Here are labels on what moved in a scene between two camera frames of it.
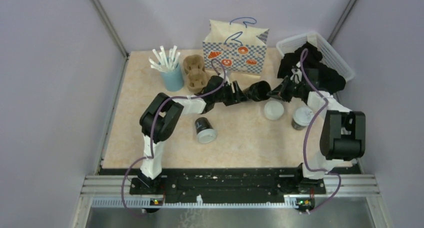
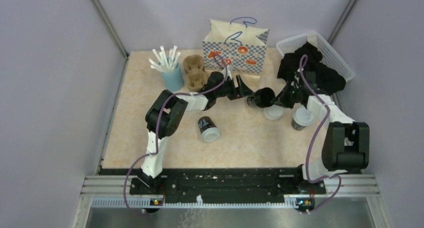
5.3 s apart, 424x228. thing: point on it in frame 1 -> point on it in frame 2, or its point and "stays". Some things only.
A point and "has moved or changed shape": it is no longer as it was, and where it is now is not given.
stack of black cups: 257,91 has moved or changed shape
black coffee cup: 296,126 stays
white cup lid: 207,136 has moved or changed shape
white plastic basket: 329,57 stays
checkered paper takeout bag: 240,48 stays
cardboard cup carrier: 194,67 stays
